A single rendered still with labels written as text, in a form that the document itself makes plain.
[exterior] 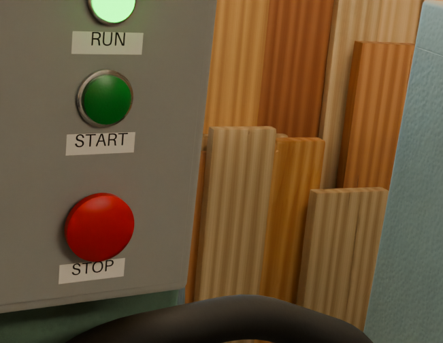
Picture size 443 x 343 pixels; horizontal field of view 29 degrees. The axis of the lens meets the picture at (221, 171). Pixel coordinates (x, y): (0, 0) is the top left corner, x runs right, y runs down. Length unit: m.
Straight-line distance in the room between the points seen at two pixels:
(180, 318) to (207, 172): 1.35
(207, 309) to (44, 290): 0.10
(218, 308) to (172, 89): 0.13
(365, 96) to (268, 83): 0.22
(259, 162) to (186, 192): 1.43
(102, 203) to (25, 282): 0.05
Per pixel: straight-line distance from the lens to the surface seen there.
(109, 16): 0.34
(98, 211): 0.36
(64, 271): 0.37
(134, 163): 0.37
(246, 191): 1.81
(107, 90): 0.35
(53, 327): 0.46
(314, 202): 1.86
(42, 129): 0.35
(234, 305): 0.45
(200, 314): 0.44
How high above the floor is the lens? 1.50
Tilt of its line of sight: 18 degrees down
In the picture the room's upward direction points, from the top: 7 degrees clockwise
